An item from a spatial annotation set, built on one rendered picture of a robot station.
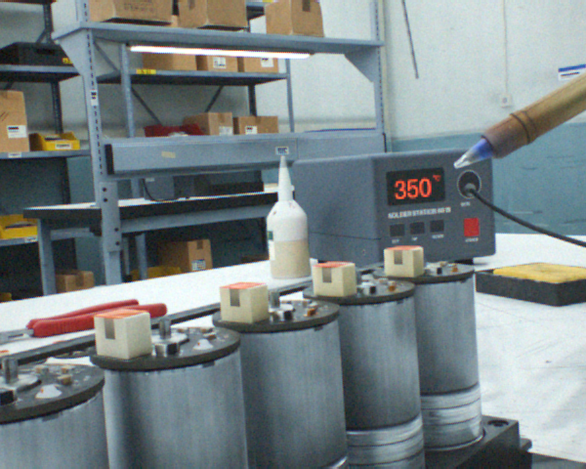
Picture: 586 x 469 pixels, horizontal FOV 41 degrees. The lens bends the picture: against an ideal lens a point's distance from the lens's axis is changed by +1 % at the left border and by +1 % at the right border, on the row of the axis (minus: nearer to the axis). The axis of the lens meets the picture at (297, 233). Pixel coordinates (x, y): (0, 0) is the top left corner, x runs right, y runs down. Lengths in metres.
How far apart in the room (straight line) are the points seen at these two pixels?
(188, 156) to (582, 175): 3.23
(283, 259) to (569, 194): 4.94
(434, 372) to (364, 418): 0.03
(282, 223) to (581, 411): 0.38
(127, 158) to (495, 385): 2.46
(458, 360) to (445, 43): 5.99
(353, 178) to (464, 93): 5.42
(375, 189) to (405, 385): 0.44
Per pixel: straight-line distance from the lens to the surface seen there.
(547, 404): 0.30
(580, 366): 0.35
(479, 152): 0.19
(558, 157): 5.56
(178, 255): 4.93
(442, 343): 0.19
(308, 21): 3.32
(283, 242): 0.63
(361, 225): 0.62
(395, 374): 0.17
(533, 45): 5.70
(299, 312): 0.15
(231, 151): 2.95
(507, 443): 0.21
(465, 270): 0.20
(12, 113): 4.42
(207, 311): 0.16
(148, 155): 2.77
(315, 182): 0.69
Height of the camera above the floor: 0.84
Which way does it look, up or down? 5 degrees down
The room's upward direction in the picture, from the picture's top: 4 degrees counter-clockwise
